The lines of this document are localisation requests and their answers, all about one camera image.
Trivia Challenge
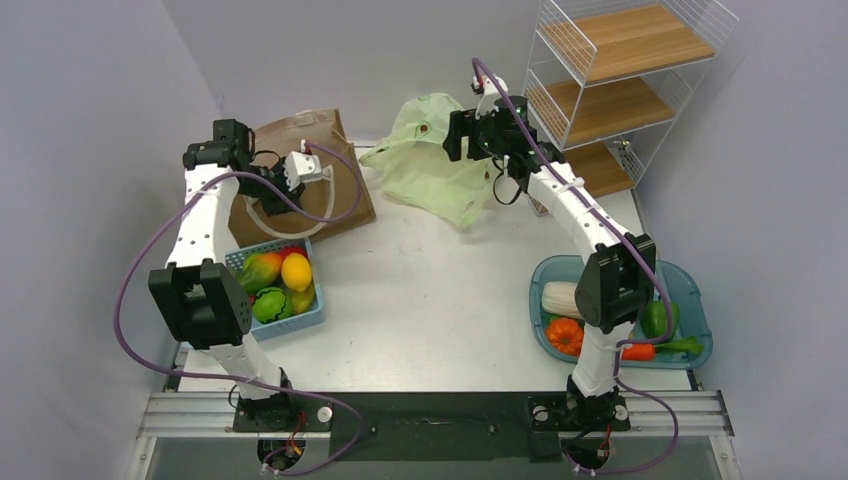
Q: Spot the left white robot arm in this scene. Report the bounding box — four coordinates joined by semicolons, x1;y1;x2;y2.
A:
148;119;303;430

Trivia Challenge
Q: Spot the yellow green pear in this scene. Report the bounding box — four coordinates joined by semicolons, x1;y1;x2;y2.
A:
289;283;316;315

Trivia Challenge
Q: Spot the white wire wooden shelf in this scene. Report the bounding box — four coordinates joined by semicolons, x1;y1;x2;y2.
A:
523;0;739;198

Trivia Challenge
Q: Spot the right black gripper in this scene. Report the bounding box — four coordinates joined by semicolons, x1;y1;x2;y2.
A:
444;109;508;163

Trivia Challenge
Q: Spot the teal plastic tray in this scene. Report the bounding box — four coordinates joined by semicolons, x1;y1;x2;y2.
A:
529;255;713;370

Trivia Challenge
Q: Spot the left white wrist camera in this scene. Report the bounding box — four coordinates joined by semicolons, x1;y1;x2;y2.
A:
283;151;333;193

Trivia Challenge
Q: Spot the red green mango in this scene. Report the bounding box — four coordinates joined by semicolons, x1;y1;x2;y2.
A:
237;252;283;295

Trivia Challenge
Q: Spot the green leafy vegetable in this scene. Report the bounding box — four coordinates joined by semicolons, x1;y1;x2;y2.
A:
655;336;704;356

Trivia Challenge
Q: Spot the green plastic grocery bag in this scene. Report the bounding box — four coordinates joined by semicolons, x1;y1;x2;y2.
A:
360;93;495;229

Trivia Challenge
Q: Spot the orange mini pumpkin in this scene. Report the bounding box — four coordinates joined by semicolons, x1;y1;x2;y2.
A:
545;317;584;357

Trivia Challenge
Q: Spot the green bell pepper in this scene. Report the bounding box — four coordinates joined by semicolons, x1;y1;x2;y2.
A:
639;301;680;338

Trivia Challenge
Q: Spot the yellow lemon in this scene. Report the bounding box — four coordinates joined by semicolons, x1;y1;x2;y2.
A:
280;253;313;292

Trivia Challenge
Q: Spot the small green watermelon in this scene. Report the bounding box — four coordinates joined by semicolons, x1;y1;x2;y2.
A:
252;287;293;325

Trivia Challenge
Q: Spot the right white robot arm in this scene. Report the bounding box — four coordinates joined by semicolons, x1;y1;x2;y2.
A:
443;96;656;429

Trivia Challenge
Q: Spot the yellow napa cabbage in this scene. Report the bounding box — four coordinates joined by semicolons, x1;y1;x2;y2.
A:
540;281;583;320

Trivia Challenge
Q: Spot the brown jute tote bag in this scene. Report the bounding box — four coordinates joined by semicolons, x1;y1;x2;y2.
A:
229;109;376;247

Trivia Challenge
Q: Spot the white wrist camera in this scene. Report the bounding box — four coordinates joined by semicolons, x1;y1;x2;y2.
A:
471;75;509;119
283;151;333;193

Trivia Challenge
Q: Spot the red apple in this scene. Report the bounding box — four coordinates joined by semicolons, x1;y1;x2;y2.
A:
279;245;309;260

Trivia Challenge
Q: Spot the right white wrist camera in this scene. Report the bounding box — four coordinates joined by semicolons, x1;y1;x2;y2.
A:
471;75;509;119

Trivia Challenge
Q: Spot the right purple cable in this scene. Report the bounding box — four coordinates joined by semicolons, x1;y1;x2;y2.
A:
471;57;681;477

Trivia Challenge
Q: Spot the light blue plastic basket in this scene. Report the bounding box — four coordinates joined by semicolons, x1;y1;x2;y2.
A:
178;238;327;346

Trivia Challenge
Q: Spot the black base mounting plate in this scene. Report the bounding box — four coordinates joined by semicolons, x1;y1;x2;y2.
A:
229;391;631;463

